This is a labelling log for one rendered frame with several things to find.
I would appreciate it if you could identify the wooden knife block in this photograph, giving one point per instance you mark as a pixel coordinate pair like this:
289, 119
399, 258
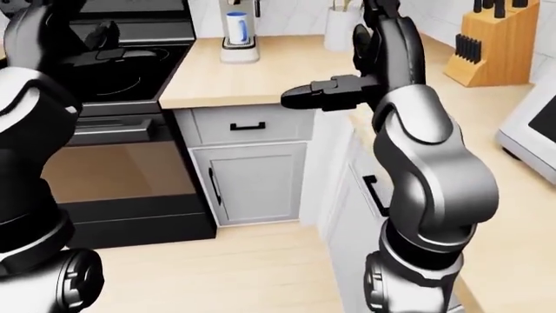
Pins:
499, 42

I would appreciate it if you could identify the white utensil holder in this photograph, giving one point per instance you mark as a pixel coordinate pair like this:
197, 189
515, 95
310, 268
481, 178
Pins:
339, 31

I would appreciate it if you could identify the black kitchen stove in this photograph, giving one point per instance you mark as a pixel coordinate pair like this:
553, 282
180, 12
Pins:
130, 84

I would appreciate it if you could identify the white toaster oven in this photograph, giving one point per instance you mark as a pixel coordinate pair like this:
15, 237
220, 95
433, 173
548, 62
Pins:
521, 130

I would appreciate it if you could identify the pale wooden utensil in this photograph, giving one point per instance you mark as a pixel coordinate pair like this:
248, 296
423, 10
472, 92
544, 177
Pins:
342, 4

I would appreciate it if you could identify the white cabinet door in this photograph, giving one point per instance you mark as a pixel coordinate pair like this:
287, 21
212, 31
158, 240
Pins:
260, 182

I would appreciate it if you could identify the white side cabinet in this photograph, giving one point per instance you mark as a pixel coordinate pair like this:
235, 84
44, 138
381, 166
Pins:
347, 228

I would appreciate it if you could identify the white coffee machine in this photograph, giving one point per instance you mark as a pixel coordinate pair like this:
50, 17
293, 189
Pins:
239, 53

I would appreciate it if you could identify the white cabinet drawer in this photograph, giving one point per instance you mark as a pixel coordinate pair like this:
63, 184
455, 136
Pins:
282, 125

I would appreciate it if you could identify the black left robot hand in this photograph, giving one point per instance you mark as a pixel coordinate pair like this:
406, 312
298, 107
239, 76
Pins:
106, 57

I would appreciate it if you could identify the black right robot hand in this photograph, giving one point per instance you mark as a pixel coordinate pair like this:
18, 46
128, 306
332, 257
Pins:
401, 55

